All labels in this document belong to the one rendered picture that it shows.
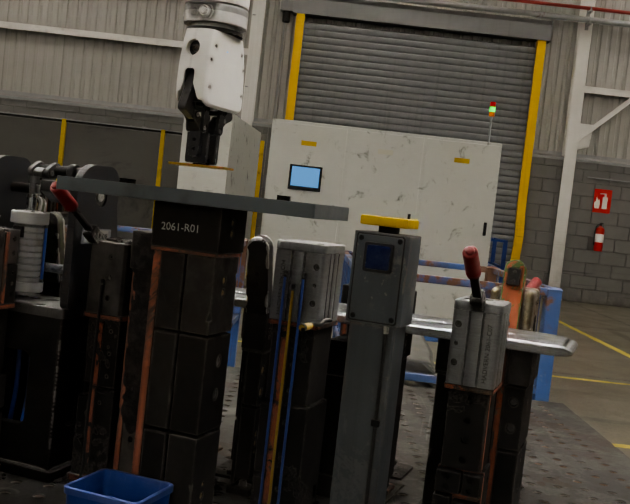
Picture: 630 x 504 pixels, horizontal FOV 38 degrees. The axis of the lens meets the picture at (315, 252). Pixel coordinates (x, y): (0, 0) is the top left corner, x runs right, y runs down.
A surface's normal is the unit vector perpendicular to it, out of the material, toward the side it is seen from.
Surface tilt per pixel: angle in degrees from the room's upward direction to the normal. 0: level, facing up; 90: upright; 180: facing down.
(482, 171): 90
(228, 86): 89
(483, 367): 90
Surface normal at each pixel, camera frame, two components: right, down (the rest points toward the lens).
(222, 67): 0.90, 0.13
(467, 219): 0.00, 0.05
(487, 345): -0.34, 0.01
